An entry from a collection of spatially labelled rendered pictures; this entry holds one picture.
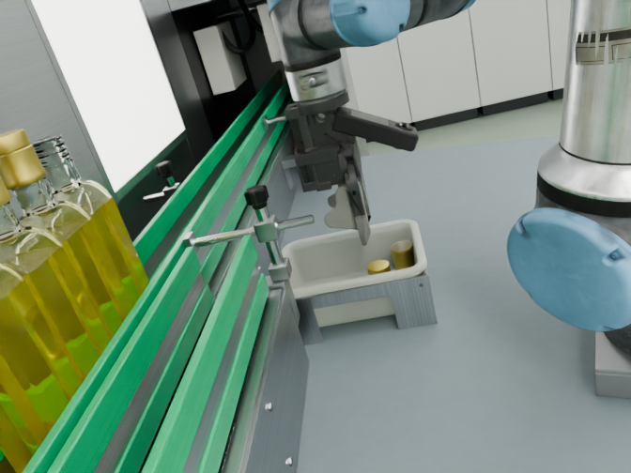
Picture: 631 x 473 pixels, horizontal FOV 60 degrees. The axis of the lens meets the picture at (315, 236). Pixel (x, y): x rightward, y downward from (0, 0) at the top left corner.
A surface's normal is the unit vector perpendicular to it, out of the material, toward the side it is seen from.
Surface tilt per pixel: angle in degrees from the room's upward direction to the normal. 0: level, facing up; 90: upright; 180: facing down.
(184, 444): 90
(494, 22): 90
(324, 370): 0
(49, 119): 90
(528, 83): 90
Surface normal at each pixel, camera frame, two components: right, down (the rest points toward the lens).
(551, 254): -0.76, 0.51
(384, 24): 0.58, 0.19
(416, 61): -0.07, 0.44
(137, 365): 0.97, -0.19
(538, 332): -0.25, -0.88
